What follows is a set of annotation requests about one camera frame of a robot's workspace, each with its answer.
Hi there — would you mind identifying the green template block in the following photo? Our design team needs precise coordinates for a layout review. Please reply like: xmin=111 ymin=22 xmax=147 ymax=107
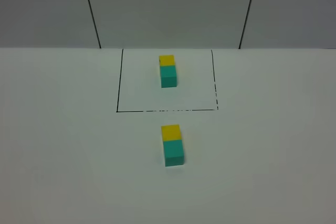
xmin=160 ymin=65 xmax=177 ymax=88

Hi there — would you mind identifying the yellow template block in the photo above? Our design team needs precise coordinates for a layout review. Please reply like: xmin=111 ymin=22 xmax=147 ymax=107
xmin=159 ymin=55 xmax=175 ymax=67

